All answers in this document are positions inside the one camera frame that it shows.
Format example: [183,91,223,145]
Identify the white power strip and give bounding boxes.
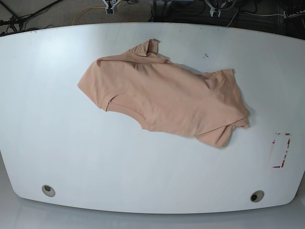
[284,5,305,19]

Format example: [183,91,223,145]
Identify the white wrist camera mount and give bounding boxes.
[204,0,237,17]
[102,0,121,15]

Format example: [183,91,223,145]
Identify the table cable grommet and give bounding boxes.
[250,190,264,203]
[42,185,55,198]

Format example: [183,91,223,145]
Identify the left table cable grommet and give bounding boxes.
[42,185,55,198]

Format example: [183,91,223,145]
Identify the black tripod stand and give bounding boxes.
[0,0,63,32]

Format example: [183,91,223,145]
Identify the red tape rectangle marking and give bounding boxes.
[270,133,291,168]

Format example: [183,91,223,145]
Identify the peach t-shirt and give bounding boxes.
[78,40,250,148]

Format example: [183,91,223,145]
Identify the yellow cable on floor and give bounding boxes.
[72,0,122,25]

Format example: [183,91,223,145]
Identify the right table cable grommet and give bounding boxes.
[250,190,264,203]

